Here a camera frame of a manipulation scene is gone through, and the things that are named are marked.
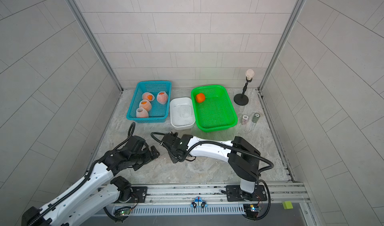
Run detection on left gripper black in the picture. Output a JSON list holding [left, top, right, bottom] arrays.
[[130, 144, 163, 170]]

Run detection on white foam net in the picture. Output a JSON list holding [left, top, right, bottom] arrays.
[[175, 104, 193, 125]]

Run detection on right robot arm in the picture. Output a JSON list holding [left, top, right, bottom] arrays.
[[151, 132, 274, 196]]

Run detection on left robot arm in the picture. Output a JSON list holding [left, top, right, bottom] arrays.
[[21, 123, 160, 226]]

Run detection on teal plastic basket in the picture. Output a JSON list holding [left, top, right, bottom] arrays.
[[127, 81, 172, 123]]

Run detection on netted orange front corner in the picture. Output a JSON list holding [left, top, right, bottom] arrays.
[[136, 107, 149, 119]]

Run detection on toy car sticker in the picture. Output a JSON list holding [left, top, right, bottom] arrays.
[[191, 197, 207, 209]]

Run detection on white plastic tub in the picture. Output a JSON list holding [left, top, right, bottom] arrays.
[[170, 97, 196, 131]]

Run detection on green plastic basket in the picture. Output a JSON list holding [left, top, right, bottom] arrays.
[[191, 85, 238, 133]]

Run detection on left circuit board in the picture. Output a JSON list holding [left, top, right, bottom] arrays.
[[114, 207, 132, 217]]

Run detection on circuit board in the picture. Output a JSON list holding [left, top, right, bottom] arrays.
[[243, 205, 260, 218], [114, 207, 132, 217]]

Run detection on black stand with bulb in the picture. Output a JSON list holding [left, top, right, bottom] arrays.
[[234, 69, 255, 106]]

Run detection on right circuit board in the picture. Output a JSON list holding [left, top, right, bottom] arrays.
[[243, 205, 260, 218]]

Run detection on green sticky note block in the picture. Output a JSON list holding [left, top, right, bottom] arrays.
[[282, 201, 294, 210]]

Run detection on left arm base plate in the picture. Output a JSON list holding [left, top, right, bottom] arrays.
[[117, 187, 148, 204]]

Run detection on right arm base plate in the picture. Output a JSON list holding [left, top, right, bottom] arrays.
[[221, 185, 268, 203]]

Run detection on aluminium front rail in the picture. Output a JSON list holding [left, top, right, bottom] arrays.
[[132, 182, 310, 206]]

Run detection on aluminium corner post left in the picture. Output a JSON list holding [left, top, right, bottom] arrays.
[[65, 0, 124, 92]]

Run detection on aluminium corner post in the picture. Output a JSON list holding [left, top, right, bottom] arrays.
[[65, 0, 124, 92], [259, 0, 306, 92]]

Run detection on aluminium corner post right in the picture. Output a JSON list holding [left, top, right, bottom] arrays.
[[259, 0, 306, 92]]

